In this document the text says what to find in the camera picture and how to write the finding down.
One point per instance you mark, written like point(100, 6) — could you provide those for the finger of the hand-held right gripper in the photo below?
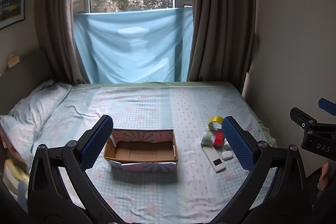
point(302, 117)
point(326, 106)

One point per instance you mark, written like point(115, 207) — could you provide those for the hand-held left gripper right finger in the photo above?
point(239, 146)

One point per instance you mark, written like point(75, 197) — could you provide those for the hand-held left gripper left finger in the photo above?
point(97, 144)

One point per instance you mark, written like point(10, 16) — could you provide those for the white earbuds case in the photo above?
point(227, 155)

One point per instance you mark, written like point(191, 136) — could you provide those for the red small packet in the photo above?
point(218, 139)

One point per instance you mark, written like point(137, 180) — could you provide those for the white remote control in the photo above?
point(214, 158)

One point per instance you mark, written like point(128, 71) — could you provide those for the yellow tape roll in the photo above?
point(213, 119)

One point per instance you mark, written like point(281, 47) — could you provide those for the cardboard box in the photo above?
point(136, 167)

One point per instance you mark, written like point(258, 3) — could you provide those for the person's right hand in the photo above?
point(324, 174)

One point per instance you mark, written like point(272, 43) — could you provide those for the light green blanket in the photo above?
point(266, 132)

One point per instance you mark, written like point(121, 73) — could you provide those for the light blue patterned pillow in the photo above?
point(34, 113)

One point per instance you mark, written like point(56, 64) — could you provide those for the blue checked bed sheet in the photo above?
point(157, 103)

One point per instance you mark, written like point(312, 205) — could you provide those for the light blue hanging cloth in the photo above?
point(110, 56)

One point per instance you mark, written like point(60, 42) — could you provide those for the yellow folded bedding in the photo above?
point(13, 179)

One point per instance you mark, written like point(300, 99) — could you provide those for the grey padded headboard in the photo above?
point(29, 71)

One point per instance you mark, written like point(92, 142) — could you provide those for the small beige block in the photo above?
point(13, 60)

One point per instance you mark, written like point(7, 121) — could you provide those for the grey-brown curtain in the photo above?
point(223, 16)
point(57, 16)

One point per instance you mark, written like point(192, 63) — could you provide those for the framed wall picture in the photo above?
point(11, 1)

